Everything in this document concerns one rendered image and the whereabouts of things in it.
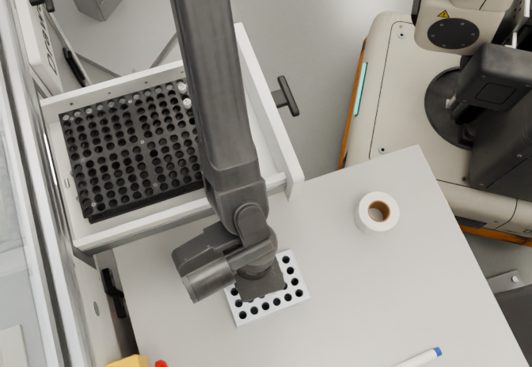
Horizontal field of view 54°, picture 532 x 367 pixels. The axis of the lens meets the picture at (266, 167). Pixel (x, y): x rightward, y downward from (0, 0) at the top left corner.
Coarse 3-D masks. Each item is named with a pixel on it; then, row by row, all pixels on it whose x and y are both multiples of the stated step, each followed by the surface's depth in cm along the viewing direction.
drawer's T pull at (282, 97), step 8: (280, 80) 83; (280, 88) 83; (288, 88) 82; (272, 96) 82; (280, 96) 82; (288, 96) 82; (280, 104) 81; (288, 104) 82; (296, 104) 81; (296, 112) 81
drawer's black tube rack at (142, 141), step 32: (128, 96) 82; (160, 96) 86; (64, 128) 80; (96, 128) 80; (128, 128) 80; (160, 128) 81; (192, 128) 80; (96, 160) 78; (128, 160) 82; (160, 160) 78; (192, 160) 82; (96, 192) 79; (128, 192) 76; (160, 192) 77
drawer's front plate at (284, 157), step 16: (240, 32) 84; (240, 48) 83; (240, 64) 88; (256, 64) 82; (256, 80) 81; (256, 96) 82; (256, 112) 87; (272, 112) 79; (272, 128) 78; (272, 144) 82; (288, 144) 77; (288, 160) 76; (288, 176) 78; (288, 192) 82
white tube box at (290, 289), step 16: (288, 256) 84; (288, 272) 87; (288, 288) 82; (304, 288) 82; (240, 304) 85; (256, 304) 81; (272, 304) 81; (288, 304) 81; (240, 320) 80; (256, 320) 84
